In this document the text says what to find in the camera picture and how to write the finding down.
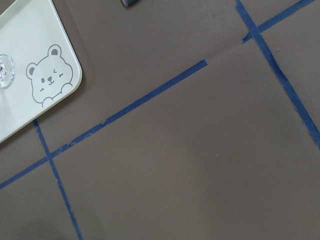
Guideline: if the grey folded cloth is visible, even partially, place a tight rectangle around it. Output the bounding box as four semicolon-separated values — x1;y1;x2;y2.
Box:
121;0;139;7

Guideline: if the cream bear tray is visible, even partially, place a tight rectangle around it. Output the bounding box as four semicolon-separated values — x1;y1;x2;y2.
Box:
0;0;82;141

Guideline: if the clear wine glass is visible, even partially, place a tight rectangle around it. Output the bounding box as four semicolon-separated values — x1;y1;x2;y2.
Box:
0;54;15;89

